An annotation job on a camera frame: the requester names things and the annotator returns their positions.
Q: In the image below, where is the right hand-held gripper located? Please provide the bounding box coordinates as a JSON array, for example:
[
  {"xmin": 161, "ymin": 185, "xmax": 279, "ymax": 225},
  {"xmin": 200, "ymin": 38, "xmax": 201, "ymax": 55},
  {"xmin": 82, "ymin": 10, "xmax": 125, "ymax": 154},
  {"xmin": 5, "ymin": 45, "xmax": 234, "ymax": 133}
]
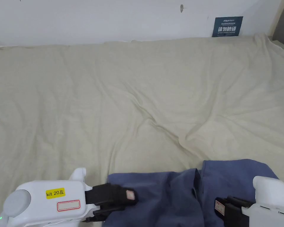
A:
[{"xmin": 214, "ymin": 176, "xmax": 284, "ymax": 227}]

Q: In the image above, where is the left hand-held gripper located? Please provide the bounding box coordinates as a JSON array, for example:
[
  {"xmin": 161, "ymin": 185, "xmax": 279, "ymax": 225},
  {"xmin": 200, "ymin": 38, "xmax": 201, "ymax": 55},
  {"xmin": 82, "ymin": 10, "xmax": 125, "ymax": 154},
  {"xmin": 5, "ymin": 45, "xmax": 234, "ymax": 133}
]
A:
[{"xmin": 0, "ymin": 168, "xmax": 139, "ymax": 227}]

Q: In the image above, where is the bed with beige sheet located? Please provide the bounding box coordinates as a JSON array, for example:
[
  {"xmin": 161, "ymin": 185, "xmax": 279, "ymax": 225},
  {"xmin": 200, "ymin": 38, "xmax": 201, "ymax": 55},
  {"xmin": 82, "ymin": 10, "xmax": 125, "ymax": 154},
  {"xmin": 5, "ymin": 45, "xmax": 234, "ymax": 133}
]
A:
[{"xmin": 0, "ymin": 33, "xmax": 284, "ymax": 227}]

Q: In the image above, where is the dark blue garment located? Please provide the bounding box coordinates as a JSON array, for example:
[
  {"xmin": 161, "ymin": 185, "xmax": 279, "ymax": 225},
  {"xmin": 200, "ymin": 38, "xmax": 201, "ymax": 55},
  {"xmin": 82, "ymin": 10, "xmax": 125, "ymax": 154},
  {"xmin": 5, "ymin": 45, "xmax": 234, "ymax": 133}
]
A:
[{"xmin": 104, "ymin": 160, "xmax": 281, "ymax": 227}]

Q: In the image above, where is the dark blue sign card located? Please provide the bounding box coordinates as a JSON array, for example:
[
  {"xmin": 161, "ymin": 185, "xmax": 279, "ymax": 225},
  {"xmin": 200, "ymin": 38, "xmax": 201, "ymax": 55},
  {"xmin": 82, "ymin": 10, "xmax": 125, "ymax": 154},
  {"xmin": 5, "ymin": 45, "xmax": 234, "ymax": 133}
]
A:
[{"xmin": 212, "ymin": 16, "xmax": 244, "ymax": 38}]

